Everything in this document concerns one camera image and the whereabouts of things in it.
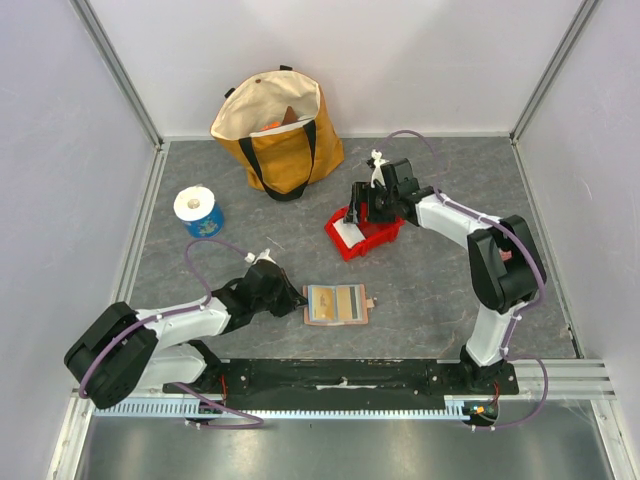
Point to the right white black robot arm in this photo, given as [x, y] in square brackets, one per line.
[506, 270]

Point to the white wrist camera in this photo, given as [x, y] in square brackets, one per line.
[251, 258]
[376, 162]

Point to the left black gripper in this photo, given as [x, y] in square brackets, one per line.
[289, 290]

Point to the red plastic bin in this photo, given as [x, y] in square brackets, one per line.
[375, 236]

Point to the yellow credit card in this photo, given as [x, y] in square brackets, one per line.
[321, 303]

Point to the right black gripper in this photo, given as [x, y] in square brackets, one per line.
[361, 201]

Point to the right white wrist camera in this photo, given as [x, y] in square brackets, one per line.
[376, 162]

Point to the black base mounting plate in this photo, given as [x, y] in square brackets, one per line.
[348, 384]

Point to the yellow canvas tote bag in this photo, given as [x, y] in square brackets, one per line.
[283, 161]

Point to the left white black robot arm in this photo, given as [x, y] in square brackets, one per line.
[126, 350]

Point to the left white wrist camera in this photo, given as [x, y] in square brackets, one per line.
[251, 258]

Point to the white card stack in bin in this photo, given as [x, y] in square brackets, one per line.
[349, 233]

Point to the orange item inside bag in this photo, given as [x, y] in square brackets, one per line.
[271, 126]

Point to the tan leather card holder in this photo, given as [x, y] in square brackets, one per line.
[368, 304]

